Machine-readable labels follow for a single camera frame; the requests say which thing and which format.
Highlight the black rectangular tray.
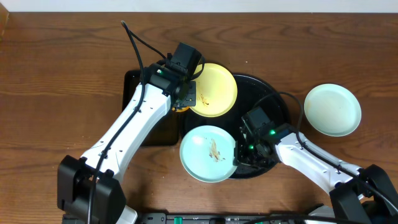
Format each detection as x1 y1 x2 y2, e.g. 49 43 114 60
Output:
122 70 180 146

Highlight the light green plate front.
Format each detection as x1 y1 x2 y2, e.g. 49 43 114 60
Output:
180 125 237 183

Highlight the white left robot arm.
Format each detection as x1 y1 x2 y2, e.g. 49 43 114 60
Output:
57 63 198 223

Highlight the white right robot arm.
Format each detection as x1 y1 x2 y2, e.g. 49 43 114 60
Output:
236 123 397 223

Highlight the black round tray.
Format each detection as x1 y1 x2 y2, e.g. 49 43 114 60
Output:
180 74 291 179

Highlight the orange green sponge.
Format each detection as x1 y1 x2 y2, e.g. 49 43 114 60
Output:
172 106 190 113

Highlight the yellow plate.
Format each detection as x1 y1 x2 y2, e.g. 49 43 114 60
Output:
190 63 238 118

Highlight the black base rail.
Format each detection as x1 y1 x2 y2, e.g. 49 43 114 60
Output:
62 205 343 224

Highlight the light green plate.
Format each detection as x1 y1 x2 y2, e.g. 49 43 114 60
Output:
180 125 237 183
304 83 362 137

